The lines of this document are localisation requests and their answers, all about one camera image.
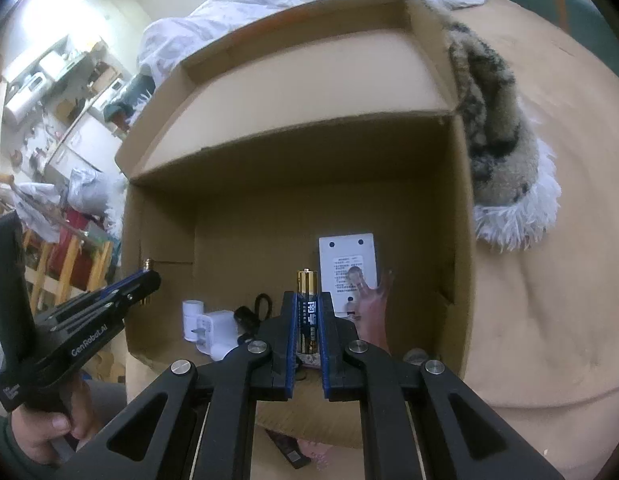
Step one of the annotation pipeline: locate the white charger plug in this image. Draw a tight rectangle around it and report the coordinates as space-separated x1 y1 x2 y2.
192 310 240 361

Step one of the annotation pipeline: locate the white duvet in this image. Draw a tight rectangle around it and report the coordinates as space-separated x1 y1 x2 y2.
137 0 487 91

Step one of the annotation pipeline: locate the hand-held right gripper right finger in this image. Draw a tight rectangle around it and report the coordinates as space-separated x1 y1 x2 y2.
320 291 565 480

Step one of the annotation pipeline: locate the black cable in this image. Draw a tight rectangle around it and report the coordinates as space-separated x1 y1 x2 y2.
252 292 275 321

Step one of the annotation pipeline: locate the cardboard box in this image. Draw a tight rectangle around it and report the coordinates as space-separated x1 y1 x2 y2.
114 0 477 376

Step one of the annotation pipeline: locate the white hanging cloth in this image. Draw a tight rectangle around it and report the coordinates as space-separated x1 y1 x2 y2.
10 182 70 241

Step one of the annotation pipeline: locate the person's left hand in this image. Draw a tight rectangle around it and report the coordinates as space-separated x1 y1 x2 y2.
12 372 98 466

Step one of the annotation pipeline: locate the leopard print fur blanket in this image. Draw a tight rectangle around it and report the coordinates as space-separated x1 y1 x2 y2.
414 0 563 253

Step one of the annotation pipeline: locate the person's left forearm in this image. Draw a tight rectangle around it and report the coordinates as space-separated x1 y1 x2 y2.
0 415 40 480

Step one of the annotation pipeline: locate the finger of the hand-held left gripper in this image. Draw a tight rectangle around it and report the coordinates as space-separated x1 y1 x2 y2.
87 269 162 308
60 295 146 335

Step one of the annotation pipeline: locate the dark teal cloth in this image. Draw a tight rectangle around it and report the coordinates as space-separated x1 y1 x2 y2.
104 72 155 128

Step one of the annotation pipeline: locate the pink hand-shaped toy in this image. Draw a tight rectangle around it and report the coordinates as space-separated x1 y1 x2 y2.
347 267 396 356

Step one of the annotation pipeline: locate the person's grey trouser leg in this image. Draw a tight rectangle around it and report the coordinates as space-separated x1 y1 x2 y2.
82 379 130 441

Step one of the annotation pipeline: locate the white flat labelled device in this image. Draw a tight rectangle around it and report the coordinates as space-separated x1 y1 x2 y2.
318 232 379 320

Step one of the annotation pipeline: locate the white kitchen appliance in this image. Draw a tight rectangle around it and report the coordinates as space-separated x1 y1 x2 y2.
2 72 48 123

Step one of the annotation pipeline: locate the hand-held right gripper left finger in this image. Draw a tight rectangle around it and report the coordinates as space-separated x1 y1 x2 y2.
74 291 298 480

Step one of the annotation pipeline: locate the white pill bottle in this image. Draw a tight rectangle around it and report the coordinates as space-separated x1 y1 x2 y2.
182 299 206 343

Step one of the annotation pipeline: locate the pink patterned pouch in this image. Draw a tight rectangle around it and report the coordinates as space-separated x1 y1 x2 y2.
294 437 335 471

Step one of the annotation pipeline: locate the blue and gold battery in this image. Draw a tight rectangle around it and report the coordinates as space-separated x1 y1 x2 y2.
296 268 320 356

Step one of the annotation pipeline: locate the grey plastic bag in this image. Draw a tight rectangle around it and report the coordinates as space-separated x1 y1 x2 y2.
67 167 128 216

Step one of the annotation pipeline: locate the black remote control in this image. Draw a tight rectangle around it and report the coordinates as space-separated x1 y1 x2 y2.
264 430 313 471

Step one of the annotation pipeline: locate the white kitchen cabinet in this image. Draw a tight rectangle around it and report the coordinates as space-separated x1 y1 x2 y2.
50 115 125 176

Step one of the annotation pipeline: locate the red fabric item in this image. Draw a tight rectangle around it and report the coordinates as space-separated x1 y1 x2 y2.
50 210 108 288

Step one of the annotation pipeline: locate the small red bottle gold cap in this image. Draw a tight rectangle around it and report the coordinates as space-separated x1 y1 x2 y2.
142 258 155 307

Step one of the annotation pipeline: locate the black cylindrical device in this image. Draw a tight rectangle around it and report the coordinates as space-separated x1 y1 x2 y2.
234 306 260 333

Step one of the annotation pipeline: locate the wooden chair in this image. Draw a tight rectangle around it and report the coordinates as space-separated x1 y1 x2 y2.
20 230 113 306

